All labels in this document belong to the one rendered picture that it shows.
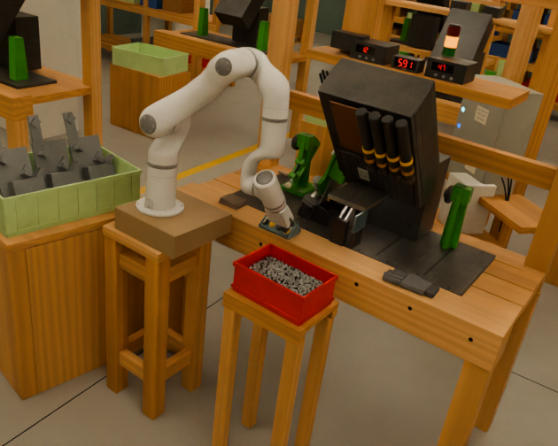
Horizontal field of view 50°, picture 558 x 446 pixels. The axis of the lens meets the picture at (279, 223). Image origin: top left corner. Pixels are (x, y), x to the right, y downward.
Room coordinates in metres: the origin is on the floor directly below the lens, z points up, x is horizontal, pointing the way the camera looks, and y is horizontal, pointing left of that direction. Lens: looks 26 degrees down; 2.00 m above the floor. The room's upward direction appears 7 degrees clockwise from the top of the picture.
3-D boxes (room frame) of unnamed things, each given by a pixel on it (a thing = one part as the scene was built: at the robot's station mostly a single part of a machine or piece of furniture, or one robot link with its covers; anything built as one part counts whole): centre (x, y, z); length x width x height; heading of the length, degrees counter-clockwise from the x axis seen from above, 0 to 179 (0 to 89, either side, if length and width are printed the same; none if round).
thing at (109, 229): (2.13, 0.48, 0.83); 0.32 x 0.32 x 0.04; 57
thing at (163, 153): (2.17, 0.46, 1.24); 0.19 x 0.12 x 0.24; 158
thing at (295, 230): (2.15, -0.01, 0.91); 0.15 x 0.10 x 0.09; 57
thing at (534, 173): (2.61, -0.53, 1.23); 1.30 x 0.05 x 0.09; 57
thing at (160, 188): (2.14, 0.48, 1.03); 0.19 x 0.19 x 0.18
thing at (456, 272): (2.30, -0.33, 0.89); 1.10 x 0.42 x 0.02; 57
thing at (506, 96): (2.52, -0.47, 1.52); 0.90 x 0.25 x 0.04; 57
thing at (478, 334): (2.06, -0.18, 0.82); 1.50 x 0.14 x 0.15; 57
